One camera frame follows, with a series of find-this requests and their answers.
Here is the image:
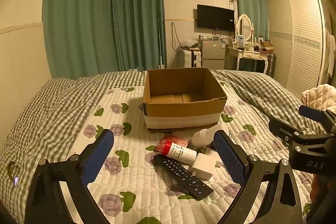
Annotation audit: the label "silver mini fridge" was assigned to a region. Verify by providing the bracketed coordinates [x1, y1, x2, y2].
[197, 39, 226, 70]

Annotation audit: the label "black wall television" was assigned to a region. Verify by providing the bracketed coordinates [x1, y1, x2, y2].
[197, 4, 235, 31]

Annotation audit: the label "white charger block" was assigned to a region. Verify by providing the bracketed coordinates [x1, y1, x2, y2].
[191, 153, 223, 180]

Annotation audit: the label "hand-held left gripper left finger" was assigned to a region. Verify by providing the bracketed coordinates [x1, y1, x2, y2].
[24, 129, 114, 224]

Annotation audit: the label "cardboard box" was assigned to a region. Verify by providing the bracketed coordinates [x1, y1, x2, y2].
[142, 67, 228, 133]

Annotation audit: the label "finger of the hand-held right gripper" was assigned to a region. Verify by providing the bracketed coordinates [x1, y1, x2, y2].
[299, 105, 336, 132]
[268, 118, 336, 147]

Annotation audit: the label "white suitcase with dark trim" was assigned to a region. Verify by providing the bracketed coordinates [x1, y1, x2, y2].
[190, 48, 202, 68]

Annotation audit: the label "grey checkered duvet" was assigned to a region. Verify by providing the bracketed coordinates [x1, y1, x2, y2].
[0, 69, 336, 224]

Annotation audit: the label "white ribbed suitcase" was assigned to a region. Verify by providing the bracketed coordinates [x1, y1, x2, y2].
[176, 49, 192, 68]

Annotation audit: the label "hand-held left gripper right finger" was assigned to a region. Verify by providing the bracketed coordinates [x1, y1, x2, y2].
[213, 130, 307, 224]

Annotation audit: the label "white tube with red cap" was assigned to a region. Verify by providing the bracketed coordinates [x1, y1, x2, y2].
[155, 140, 197, 164]

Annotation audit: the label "clear plastic bag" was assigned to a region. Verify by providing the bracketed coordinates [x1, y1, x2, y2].
[181, 39, 198, 50]

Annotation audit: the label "red packet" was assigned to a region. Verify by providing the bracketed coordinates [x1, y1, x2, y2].
[160, 134, 189, 147]

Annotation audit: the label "white oval mirror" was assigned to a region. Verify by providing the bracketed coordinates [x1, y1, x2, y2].
[236, 13, 255, 38]

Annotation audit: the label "hanging wall cables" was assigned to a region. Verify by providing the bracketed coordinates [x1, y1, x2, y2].
[171, 22, 181, 51]

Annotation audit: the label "white dressing table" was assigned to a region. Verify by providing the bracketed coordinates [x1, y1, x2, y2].
[224, 46, 271, 73]

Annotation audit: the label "smartwatch with strap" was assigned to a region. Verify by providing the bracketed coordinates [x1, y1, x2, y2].
[7, 161, 21, 186]

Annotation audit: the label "black remote control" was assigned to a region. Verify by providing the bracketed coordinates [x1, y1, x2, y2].
[153, 154, 214, 201]

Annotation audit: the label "hanging light towel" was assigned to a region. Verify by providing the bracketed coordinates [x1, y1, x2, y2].
[324, 27, 336, 77]

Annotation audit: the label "white louvered wardrobe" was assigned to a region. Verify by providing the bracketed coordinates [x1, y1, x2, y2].
[266, 0, 330, 93]

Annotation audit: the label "dark ribbed suitcase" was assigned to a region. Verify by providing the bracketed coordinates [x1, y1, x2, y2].
[264, 53, 277, 77]

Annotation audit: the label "white plastic bottle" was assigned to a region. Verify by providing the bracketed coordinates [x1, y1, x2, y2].
[192, 123, 229, 147]

